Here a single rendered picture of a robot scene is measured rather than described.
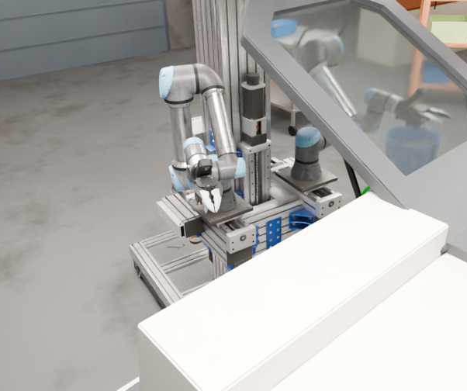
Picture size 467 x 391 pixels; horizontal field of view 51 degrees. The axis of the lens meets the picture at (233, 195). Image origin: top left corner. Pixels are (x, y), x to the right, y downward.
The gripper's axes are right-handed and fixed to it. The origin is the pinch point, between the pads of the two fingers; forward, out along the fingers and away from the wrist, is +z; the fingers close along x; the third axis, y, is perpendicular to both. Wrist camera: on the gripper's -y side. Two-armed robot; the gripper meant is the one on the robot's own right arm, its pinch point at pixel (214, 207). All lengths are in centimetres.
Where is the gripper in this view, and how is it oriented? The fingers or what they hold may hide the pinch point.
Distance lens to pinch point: 151.3
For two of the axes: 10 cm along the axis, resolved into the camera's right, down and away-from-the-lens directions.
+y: -0.7, 7.3, 6.8
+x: -9.7, 1.2, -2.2
